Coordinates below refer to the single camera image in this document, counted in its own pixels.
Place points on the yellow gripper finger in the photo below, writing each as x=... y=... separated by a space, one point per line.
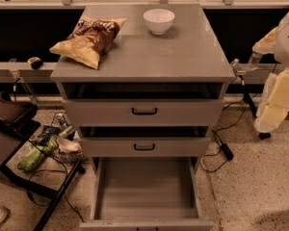
x=267 y=44
x=274 y=105

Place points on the brown chip bag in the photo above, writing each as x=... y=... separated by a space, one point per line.
x=92 y=38

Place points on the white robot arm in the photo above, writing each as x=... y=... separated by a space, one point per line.
x=281 y=53

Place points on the grey drawer cabinet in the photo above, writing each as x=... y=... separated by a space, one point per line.
x=188 y=52

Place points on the grey bottom drawer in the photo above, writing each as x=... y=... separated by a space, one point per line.
x=145 y=194

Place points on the grey top drawer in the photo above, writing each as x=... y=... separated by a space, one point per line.
x=143 y=104

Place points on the green snack bag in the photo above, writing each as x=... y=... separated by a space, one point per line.
x=38 y=152

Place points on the clear plastic water bottle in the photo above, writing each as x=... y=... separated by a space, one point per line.
x=254 y=61

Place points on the black power adapter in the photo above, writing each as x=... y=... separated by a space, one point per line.
x=227 y=152

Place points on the white ceramic bowl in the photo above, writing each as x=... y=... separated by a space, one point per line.
x=158 y=21

